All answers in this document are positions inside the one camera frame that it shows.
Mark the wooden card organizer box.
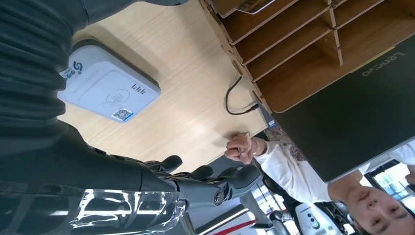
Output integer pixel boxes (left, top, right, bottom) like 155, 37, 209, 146
198, 0, 415, 114

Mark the grey kiosk stand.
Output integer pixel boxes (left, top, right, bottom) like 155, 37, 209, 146
240, 189, 272, 228

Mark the grey laptop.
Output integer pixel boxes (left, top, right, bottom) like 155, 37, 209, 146
253, 44, 415, 184

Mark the person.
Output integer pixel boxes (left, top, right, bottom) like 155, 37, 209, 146
224, 128, 415, 235

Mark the grey card reader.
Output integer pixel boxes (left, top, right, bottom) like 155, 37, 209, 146
57, 39, 162, 124

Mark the red barrier belt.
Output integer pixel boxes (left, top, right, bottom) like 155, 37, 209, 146
212, 220, 257, 235

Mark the black usb cable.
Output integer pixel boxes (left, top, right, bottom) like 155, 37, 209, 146
225, 75, 260, 116

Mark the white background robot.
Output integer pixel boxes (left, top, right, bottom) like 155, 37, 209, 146
269, 201, 354, 235

